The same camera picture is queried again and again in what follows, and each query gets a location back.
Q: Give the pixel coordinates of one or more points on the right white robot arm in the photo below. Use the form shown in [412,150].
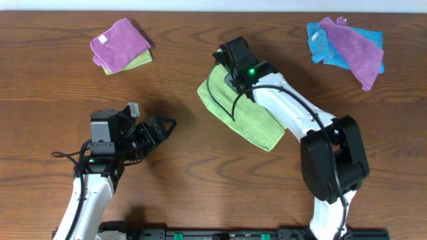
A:
[333,158]

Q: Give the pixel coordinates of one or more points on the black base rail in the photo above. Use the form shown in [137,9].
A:
[247,234]

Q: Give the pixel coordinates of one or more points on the green microfiber cloth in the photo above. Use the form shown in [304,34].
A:
[251,121]

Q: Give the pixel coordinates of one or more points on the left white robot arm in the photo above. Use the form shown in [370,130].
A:
[117,141]

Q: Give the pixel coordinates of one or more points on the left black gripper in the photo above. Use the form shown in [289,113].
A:
[153,130]

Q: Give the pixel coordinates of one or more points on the purple cloth on blue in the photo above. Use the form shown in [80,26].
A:
[363,57]

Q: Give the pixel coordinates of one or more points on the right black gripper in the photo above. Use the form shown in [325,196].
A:
[230,78]

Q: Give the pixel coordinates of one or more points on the folded green cloth under purple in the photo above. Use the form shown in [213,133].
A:
[140,60]

